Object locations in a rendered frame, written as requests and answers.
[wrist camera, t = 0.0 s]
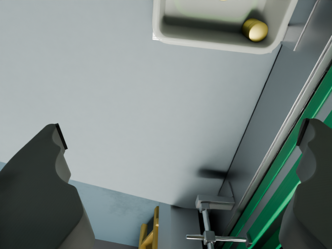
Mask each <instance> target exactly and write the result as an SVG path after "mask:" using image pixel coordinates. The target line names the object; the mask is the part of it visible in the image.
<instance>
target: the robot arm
mask: <svg viewBox="0 0 332 249"><path fill-rule="evenodd" d="M296 146H299V148H300V150H301V152H302V154H303V155H302V157H301V160H300V162H299V164H298V166H297V169H296V174H297V176H298V178H299V180H300V182H301V183H300V184H298V185H297V188H296V190H295V192H294V194H293V196H292V198H291V200H290V202H289V205H288V207H287V209H286V211H285V213H284V215H283V219H282V224H281V228H280V232H279V242H280V244H281V246H282V248H283V249H332V129H331V128H330V127H328V126H327V125H326V124H324V123H323V122H322V121H320V120H319V119H315V118H312V119H309V118H305V119H303V121H302V124H301V126H300V130H299V134H298V138H297V142H296ZM67 149H68V147H67V145H66V142H65V139H64V136H63V134H62V131H61V128H60V126H59V123H57V124H48V125H46V126H45V127H44V128H43V129H42V130H41V131H40V132H39V133H38V134H36V135H35V136H34V137H33V138H32V139H31V140H30V141H29V142H28V143H27V144H26V145H25V146H23V147H22V148H21V149H20V150H19V151H18V152H17V153H16V154H15V155H14V156H13V157H12V158H11V159H10V160H9V161H8V163H7V164H6V165H5V166H4V167H3V169H2V170H1V171H0V249H92V248H93V246H94V242H95V235H94V232H93V229H92V226H91V224H90V221H89V218H88V216H87V213H86V211H85V208H84V206H83V203H82V201H81V198H80V196H79V194H78V191H77V189H76V187H75V186H73V185H71V184H68V182H69V179H70V177H71V172H70V170H69V167H68V165H67V162H66V160H65V158H64V153H65V150H67Z"/></svg>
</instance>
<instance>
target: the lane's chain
mask: <svg viewBox="0 0 332 249"><path fill-rule="evenodd" d="M331 66H332V59H331V61H330V63H329V64H328V66H327V68H326V69H325V70H326V71H324V73H323V75H322V76H321V78H320V80H319V81H318V83H317V85H316V86H315V88H314V90H313V92H312V93H311V95H310V97H309V98H308V100H307V102H306V103H305V105H304V107H303V109H302V110H301V112H300V114H299V115H298V117H297V119H296V120H295V122H294V124H293V126H292V127H291V129H290V131H289V132H288V134H287V136H286V137H285V139H284V141H283V143H282V144H281V146H280V148H279V149H278V151H277V153H276V154H275V156H274V158H273V160H272V162H271V163H270V165H269V167H268V168H267V170H266V172H265V173H264V175H263V177H262V178H261V180H260V182H259V183H258V185H257V187H256V189H255V190H254V192H253V194H252V195H251V197H250V199H249V200H248V202H247V204H246V206H245V207H244V209H243V211H242V212H241V214H240V216H239V217H238V219H237V221H236V223H235V224H234V226H233V228H232V229H231V231H230V233H229V234H228V237H229V236H230V234H231V233H232V231H233V229H234V228H235V226H236V224H237V223H238V221H239V219H240V218H241V216H242V214H243V213H244V211H245V209H246V208H247V206H248V204H249V203H250V201H251V199H252V198H253V196H254V194H255V193H256V191H257V189H258V188H259V186H260V184H261V183H262V181H263V179H264V177H265V176H266V174H267V172H268V171H269V169H270V167H271V166H272V164H273V162H274V161H275V159H276V157H277V156H278V154H279V152H280V151H281V149H282V147H283V146H284V144H285V142H286V141H287V139H288V137H289V136H290V134H291V132H292V131H293V129H294V127H295V126H296V124H297V122H298V121H299V119H300V117H301V116H302V114H303V112H304V111H305V109H306V107H307V106H308V104H309V102H310V101H311V99H312V97H313V96H314V94H315V92H316V91H317V89H318V87H319V86H320V84H321V82H322V81H323V79H324V77H325V76H326V74H327V72H328V70H329V69H330V67H331ZM225 243H226V242H224V243H223V245H222V246H221V248H220V249H222V248H223V246H224V244H225Z"/></svg>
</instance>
